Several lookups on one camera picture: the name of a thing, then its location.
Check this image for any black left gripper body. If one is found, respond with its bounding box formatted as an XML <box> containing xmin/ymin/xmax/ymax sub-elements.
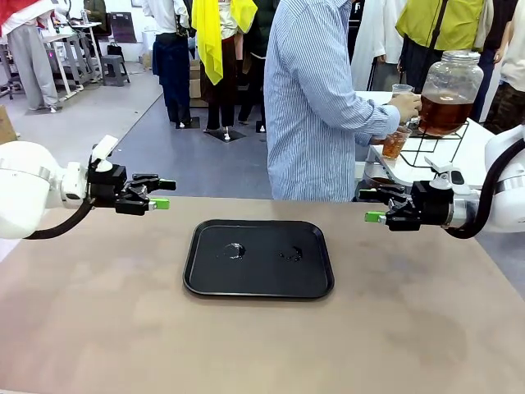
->
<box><xmin>87</xmin><ymin>163</ymin><xmax>129</xmax><ymax>209</ymax></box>

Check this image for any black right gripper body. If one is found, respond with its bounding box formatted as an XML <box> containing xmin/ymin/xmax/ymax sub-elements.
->
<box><xmin>410</xmin><ymin>180</ymin><xmax>454</xmax><ymax>227</ymax></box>

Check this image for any short clear iced cup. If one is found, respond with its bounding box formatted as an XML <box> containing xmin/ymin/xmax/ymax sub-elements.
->
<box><xmin>381</xmin><ymin>126</ymin><xmax>413</xmax><ymax>161</ymax></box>

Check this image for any glass tea dispenser jar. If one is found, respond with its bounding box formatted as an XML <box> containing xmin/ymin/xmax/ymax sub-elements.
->
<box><xmin>405</xmin><ymin>49</ymin><xmax>485</xmax><ymax>137</ymax></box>

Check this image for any person's right forearm striped sleeve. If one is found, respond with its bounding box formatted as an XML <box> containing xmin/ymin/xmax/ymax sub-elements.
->
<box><xmin>351</xmin><ymin>94</ymin><xmax>402</xmax><ymax>125</ymax></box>

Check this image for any person's left forearm striped sleeve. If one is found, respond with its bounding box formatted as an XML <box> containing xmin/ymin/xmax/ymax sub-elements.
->
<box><xmin>354</xmin><ymin>127</ymin><xmax>387</xmax><ymax>148</ymax></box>

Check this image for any person's left hand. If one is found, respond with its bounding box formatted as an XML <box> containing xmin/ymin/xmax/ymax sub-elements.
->
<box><xmin>370</xmin><ymin>126</ymin><xmax>412</xmax><ymax>147</ymax></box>

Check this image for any person's right hand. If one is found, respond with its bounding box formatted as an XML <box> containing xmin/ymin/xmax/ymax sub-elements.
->
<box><xmin>387</xmin><ymin>94</ymin><xmax>423</xmax><ymax>125</ymax></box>

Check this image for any white waste bin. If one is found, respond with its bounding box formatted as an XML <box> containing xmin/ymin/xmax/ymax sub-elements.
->
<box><xmin>354</xmin><ymin>162</ymin><xmax>367</xmax><ymax>203</ymax></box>

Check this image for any cardboard box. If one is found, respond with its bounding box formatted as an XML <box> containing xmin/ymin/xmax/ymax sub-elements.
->
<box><xmin>189</xmin><ymin>59</ymin><xmax>205</xmax><ymax>110</ymax></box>

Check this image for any grey plastic stool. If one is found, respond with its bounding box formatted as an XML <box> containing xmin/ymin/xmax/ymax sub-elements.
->
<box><xmin>100</xmin><ymin>54</ymin><xmax>131</xmax><ymax>87</ymax></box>

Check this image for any person in striped shirt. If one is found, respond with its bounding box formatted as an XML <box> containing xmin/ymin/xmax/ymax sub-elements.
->
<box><xmin>264</xmin><ymin>0</ymin><xmax>401</xmax><ymax>203</ymax></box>

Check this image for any mannequin white shirt navy skirt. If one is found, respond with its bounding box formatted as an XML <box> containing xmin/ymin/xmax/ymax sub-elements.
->
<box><xmin>142</xmin><ymin>0</ymin><xmax>201</xmax><ymax>130</ymax></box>

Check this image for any white workbench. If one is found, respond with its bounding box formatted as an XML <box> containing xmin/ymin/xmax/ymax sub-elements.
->
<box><xmin>40</xmin><ymin>20</ymin><xmax>103</xmax><ymax>99</ymax></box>

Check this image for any black plastic serving tray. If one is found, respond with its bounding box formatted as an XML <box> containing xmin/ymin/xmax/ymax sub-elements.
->
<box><xmin>182</xmin><ymin>219</ymin><xmax>336</xmax><ymax>300</ymax></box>

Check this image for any person in grey trousers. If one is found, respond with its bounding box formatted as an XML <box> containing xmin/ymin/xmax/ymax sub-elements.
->
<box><xmin>0</xmin><ymin>0</ymin><xmax>59</xmax><ymax>114</ymax></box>

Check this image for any mannequin in dark clothes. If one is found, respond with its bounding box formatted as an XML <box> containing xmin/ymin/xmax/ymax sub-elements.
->
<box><xmin>235</xmin><ymin>0</ymin><xmax>270</xmax><ymax>135</ymax></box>

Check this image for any mannequin with yellow cloth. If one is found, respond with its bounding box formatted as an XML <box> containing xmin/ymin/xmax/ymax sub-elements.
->
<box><xmin>190</xmin><ymin>0</ymin><xmax>248</xmax><ymax>144</ymax></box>

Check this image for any black signboard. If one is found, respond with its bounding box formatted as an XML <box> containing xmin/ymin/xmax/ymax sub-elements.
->
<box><xmin>109</xmin><ymin>11</ymin><xmax>137</xmax><ymax>44</ymax></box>

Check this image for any person in cream top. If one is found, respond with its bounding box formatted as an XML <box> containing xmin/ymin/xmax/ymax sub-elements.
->
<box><xmin>483</xmin><ymin>0</ymin><xmax>525</xmax><ymax>135</ymax></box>

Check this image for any seated person in dark top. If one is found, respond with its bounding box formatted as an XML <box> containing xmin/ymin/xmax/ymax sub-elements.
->
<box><xmin>81</xmin><ymin>0</ymin><xmax>110</xmax><ymax>24</ymax></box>

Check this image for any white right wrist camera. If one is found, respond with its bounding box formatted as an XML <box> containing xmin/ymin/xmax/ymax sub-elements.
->
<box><xmin>424</xmin><ymin>156</ymin><xmax>454</xmax><ymax>182</ymax></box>

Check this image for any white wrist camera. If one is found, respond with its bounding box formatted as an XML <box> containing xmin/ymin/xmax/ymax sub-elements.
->
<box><xmin>424</xmin><ymin>156</ymin><xmax>454</xmax><ymax>182</ymax></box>
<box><xmin>90</xmin><ymin>135</ymin><xmax>120</xmax><ymax>172</ymax></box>

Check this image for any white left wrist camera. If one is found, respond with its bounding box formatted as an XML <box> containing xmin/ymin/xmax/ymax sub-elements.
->
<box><xmin>90</xmin><ymin>135</ymin><xmax>120</xmax><ymax>172</ymax></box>

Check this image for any black wire dispenser stand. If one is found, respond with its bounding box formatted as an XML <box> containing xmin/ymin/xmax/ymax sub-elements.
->
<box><xmin>399</xmin><ymin>121</ymin><xmax>471</xmax><ymax>169</ymax></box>

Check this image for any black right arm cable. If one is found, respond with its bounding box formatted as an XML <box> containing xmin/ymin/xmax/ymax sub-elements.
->
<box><xmin>445</xmin><ymin>138</ymin><xmax>525</xmax><ymax>241</ymax></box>

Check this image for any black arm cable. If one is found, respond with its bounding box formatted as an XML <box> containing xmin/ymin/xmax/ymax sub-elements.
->
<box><xmin>445</xmin><ymin>138</ymin><xmax>525</xmax><ymax>241</ymax></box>
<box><xmin>23</xmin><ymin>198</ymin><xmax>94</xmax><ymax>241</ymax></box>

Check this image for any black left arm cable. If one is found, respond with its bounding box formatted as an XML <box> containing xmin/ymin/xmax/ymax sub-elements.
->
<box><xmin>23</xmin><ymin>198</ymin><xmax>94</xmax><ymax>241</ymax></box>

